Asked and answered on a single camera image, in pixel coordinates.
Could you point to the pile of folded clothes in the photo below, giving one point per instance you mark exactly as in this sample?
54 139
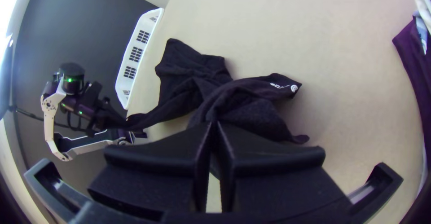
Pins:
416 69

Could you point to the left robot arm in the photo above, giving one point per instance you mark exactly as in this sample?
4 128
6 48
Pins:
50 113

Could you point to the white laundry basket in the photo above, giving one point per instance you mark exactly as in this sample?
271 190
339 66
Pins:
138 55

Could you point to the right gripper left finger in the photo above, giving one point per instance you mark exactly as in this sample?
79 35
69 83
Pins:
158 177

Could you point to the black t-shirt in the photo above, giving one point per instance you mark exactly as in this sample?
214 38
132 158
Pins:
215 96

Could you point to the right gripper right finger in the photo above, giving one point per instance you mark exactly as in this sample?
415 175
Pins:
276 180

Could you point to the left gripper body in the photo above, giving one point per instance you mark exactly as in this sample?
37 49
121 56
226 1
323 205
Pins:
92 101

